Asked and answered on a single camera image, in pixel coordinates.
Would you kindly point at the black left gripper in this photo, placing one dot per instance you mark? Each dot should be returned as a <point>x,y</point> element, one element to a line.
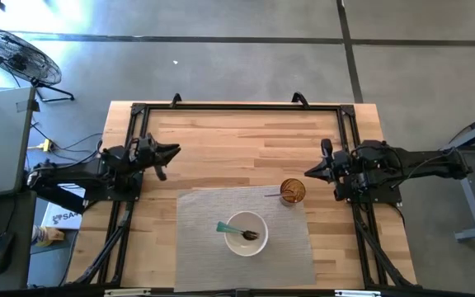
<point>144,152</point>

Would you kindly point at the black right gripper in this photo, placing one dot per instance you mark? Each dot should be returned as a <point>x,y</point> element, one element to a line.
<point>338,169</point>

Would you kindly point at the amber faceted glass tumbler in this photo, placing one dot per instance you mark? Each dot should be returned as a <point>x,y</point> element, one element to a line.
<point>297,187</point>

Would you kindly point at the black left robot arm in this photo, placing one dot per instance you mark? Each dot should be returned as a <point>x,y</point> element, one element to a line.
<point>76,173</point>

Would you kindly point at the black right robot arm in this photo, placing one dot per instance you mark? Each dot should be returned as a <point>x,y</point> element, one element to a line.
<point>419,165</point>

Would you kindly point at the white ceramic bowl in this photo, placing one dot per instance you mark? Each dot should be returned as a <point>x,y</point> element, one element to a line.
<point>241,248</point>

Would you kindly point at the grey woven placemat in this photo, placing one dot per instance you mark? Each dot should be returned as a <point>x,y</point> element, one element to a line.
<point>204,260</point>

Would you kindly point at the white printed cardboard box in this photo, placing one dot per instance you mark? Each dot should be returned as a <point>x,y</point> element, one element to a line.
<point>66,218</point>

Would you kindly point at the yellow power strip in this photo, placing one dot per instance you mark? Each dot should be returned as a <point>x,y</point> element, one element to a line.
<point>47,145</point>

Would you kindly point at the yellow snack bag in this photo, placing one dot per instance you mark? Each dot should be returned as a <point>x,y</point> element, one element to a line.
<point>50,236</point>

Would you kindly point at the dark grey desk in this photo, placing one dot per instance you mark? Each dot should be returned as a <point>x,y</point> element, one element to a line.
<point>17,251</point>

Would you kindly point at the black floor fan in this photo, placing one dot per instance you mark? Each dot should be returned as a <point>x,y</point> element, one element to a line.
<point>15,53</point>

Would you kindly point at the black aluminium table frame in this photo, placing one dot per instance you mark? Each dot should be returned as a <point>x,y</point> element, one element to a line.
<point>241,107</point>

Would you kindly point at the silver metal bracket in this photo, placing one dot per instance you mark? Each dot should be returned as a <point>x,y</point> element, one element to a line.
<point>126,292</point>
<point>357,293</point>

